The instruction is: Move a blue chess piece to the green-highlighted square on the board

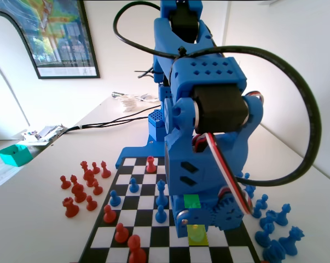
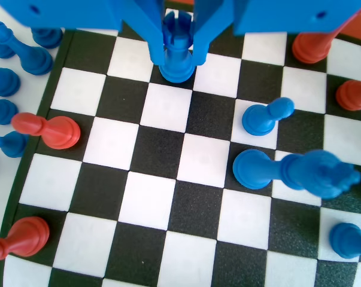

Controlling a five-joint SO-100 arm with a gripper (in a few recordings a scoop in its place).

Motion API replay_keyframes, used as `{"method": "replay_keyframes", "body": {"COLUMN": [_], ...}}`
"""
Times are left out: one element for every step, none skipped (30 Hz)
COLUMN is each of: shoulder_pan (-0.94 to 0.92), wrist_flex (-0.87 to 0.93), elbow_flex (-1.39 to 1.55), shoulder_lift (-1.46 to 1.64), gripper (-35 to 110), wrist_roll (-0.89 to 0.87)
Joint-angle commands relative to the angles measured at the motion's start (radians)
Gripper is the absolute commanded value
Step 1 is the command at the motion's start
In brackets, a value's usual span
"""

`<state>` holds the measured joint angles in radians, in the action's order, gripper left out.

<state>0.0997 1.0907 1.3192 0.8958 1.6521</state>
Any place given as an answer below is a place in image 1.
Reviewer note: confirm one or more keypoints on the blue chess pawn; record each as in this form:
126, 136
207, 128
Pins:
246, 176
133, 187
160, 216
115, 200

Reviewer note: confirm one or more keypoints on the black framed poster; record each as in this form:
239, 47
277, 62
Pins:
60, 35

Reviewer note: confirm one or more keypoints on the blue bishop centre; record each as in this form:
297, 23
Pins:
161, 195

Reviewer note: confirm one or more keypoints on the red piece bottom edge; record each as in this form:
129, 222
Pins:
136, 250

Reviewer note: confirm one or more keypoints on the silver metal cylinder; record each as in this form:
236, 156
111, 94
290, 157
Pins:
116, 94

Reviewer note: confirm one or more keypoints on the red chess pawn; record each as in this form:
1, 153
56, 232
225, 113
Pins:
65, 183
91, 204
97, 189
121, 235
109, 216
95, 169

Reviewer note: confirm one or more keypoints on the white arched panel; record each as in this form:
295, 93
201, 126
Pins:
6, 43

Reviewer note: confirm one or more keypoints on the blue chess queen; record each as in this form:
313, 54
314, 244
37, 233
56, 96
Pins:
292, 242

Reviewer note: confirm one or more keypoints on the red chess queen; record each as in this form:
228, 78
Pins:
84, 165

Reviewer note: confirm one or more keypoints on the teal plastic box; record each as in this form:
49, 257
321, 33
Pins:
17, 157

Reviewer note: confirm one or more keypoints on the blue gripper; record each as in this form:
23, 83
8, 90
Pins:
200, 220

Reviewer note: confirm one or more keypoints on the black white chessboard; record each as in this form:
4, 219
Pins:
147, 201

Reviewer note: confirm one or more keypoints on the red chess knight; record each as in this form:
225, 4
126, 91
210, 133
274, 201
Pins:
78, 193
90, 178

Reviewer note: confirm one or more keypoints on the red chess bishop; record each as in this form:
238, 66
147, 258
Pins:
74, 180
105, 171

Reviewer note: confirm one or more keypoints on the blue chess rook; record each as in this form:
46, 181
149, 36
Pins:
197, 236
269, 216

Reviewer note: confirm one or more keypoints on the pile of papers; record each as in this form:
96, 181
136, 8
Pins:
43, 132

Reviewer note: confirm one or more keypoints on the red chess rook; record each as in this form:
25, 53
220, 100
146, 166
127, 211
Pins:
151, 165
70, 208

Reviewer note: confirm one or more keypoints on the blue base plate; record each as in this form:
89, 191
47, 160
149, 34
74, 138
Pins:
132, 153

